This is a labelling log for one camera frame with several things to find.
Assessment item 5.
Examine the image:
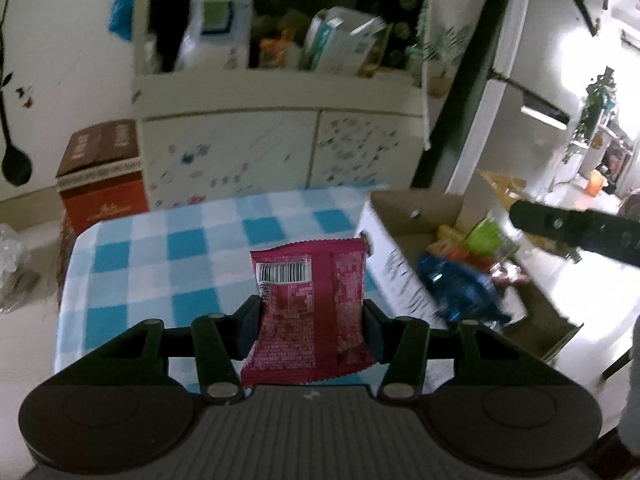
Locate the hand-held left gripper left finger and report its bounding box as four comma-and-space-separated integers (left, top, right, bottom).
54, 295, 263, 405

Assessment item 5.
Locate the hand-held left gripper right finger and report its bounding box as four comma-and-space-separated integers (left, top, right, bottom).
361, 299, 571, 404

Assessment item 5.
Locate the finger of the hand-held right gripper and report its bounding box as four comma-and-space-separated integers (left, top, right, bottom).
509, 200, 640, 264

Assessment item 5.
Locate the pink snack packet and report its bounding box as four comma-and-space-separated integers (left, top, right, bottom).
240, 236, 379, 387

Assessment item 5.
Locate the white cardboard box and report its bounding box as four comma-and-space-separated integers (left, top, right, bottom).
357, 189, 584, 367

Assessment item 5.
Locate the blue snack packet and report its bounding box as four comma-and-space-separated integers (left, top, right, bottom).
415, 252, 514, 328

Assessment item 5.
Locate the orange bucket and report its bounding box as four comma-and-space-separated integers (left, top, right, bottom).
584, 170, 609, 197

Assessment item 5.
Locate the green snack packet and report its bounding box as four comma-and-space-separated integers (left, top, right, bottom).
462, 219, 505, 257

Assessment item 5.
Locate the blue checkered tablecloth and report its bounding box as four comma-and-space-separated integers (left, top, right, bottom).
54, 186, 451, 393

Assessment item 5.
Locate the green potted plant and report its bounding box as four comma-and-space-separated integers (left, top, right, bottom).
574, 66, 620, 152

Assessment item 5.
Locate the white cabinet with stickers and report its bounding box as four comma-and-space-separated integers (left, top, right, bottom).
131, 0, 437, 211

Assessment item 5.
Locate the brown cardboard box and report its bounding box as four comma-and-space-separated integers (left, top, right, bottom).
55, 119, 150, 237

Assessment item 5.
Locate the clear plastic bag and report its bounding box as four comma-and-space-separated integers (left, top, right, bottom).
0, 224, 42, 315

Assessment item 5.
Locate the teal and white box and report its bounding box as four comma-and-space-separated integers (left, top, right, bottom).
299, 6, 390, 77

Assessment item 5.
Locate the white box with green label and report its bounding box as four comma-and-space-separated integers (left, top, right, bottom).
175, 0, 254, 74

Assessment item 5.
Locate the blue plastic bag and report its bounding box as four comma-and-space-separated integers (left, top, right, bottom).
109, 0, 137, 40

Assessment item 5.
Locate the black ladle wall sticker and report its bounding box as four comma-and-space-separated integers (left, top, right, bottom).
0, 102, 34, 187

